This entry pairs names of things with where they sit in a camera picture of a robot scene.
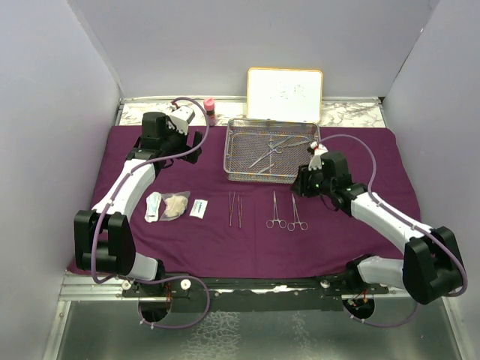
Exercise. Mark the aluminium frame rail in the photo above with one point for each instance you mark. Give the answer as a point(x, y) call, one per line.
point(82, 287)

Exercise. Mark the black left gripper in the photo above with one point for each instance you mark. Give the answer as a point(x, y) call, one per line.
point(183, 139)

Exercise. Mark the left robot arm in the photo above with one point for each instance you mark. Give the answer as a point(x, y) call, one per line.
point(103, 239)

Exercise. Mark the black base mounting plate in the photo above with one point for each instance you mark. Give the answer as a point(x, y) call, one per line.
point(258, 303)

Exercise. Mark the white gauze bag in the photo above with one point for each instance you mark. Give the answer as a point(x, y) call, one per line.
point(175, 205)

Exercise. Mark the purple cloth wrap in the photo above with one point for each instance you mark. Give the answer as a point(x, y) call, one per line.
point(210, 248)

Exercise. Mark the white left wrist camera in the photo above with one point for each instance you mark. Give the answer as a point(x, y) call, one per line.
point(179, 119)

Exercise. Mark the steel scissors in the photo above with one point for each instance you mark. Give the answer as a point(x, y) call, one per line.
point(298, 143)

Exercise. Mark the pink lid spice bottle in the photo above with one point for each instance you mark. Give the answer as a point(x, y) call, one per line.
point(209, 107)

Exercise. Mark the white blue label packet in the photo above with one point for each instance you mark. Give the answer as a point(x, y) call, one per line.
point(198, 209)

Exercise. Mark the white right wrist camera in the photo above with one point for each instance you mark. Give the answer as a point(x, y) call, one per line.
point(317, 150)

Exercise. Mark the steel tweezers front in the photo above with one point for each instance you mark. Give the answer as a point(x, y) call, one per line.
point(232, 198)

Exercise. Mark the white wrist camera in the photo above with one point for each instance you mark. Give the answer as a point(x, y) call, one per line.
point(317, 150)
point(179, 119)

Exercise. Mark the steel clamp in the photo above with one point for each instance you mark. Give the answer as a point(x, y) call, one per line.
point(270, 224)

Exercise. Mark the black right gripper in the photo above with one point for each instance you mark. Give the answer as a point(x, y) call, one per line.
point(302, 184)

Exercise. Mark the steel blunt tweezers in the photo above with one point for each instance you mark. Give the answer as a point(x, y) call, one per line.
point(296, 222)

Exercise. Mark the yellow framed whiteboard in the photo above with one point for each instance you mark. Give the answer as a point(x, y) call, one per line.
point(285, 95)

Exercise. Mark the steel forceps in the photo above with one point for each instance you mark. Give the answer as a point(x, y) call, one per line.
point(272, 147)

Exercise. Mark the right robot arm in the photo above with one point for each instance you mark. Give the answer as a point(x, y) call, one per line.
point(431, 266)

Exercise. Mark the steel scalpel handle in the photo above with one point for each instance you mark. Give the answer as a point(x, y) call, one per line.
point(266, 168)

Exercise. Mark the metal mesh tray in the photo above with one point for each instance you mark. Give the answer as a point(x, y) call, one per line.
point(246, 140)

